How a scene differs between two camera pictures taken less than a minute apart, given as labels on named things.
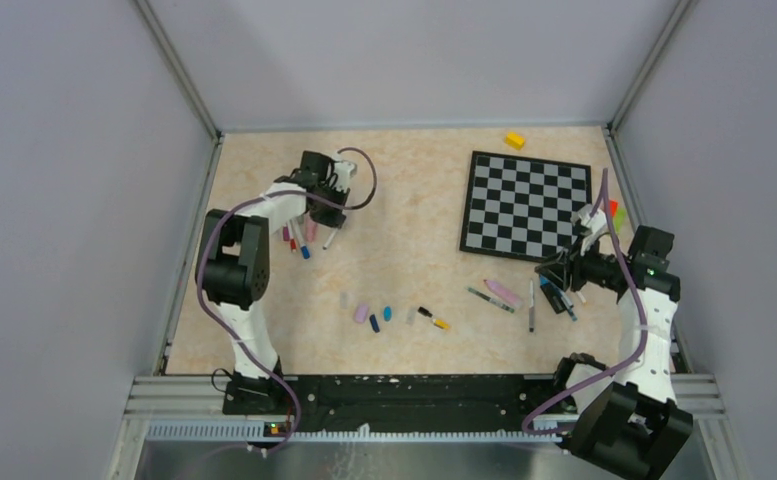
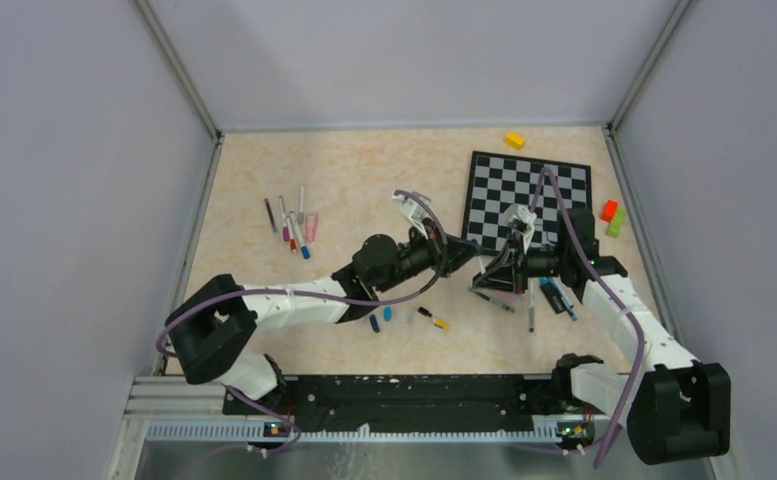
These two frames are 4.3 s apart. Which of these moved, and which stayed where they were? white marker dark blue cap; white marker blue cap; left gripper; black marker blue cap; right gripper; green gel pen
Moved: right gripper; left gripper
Stayed: black marker blue cap; white marker blue cap; white marker dark blue cap; green gel pen
